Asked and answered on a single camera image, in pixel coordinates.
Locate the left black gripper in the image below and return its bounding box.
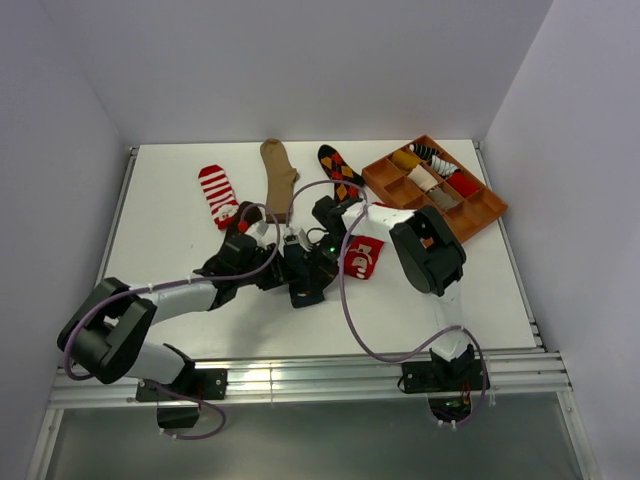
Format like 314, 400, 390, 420
235, 243, 300, 291

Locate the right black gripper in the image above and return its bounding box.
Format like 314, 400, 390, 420
300, 234, 356, 298

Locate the navy blue sock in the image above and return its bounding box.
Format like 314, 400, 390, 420
283, 243, 325, 309

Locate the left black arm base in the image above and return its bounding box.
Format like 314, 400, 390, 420
135, 368, 227, 434

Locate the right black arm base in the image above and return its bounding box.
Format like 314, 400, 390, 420
396, 345, 491, 427

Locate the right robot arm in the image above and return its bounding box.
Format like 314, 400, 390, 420
312, 196, 481, 390

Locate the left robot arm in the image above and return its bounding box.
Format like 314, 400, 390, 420
57, 234, 296, 399

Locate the red patterned sock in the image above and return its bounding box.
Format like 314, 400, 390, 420
343, 235, 384, 280

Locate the brown striped-cuff sock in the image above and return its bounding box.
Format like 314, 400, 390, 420
225, 201, 262, 237

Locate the red white striped sock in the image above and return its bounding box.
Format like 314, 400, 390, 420
198, 164, 239, 230

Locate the tan sock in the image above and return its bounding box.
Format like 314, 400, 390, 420
260, 138, 299, 224

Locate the black argyle sock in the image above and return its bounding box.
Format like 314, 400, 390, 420
317, 144, 365, 203

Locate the mustard rolled sock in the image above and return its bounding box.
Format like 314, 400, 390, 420
390, 150, 422, 175

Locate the cream rolled sock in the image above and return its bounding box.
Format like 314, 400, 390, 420
407, 165, 439, 192

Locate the orange compartment tray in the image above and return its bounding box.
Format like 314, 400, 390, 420
362, 135, 508, 242

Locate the black white striped rolled sock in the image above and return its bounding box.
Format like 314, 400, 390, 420
409, 143, 441, 160

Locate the white grey striped rolled sock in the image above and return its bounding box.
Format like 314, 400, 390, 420
430, 155, 460, 179

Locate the red rolled sock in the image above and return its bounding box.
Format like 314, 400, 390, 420
447, 171, 479, 198

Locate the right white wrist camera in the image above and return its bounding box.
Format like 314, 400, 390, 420
284, 226, 309, 249

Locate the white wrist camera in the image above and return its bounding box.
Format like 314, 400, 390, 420
284, 226, 309, 249
238, 220, 269, 244

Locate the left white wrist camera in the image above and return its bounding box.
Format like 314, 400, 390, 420
238, 220, 269, 244

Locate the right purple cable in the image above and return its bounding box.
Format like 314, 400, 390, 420
284, 180, 488, 427

